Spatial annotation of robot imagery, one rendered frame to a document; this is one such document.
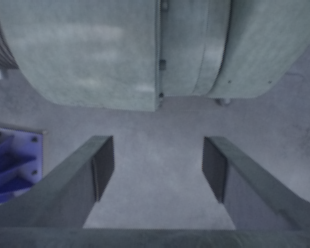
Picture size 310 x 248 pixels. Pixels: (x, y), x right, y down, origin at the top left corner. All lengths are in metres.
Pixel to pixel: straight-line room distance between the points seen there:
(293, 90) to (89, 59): 1.65
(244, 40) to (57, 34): 0.25
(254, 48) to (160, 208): 1.66
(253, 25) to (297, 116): 1.60
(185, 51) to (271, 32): 0.11
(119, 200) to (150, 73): 1.61
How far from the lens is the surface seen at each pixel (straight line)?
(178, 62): 0.30
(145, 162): 1.57
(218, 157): 0.19
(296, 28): 0.30
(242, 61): 0.31
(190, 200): 1.80
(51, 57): 0.31
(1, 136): 1.94
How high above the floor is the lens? 1.41
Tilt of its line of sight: 76 degrees down
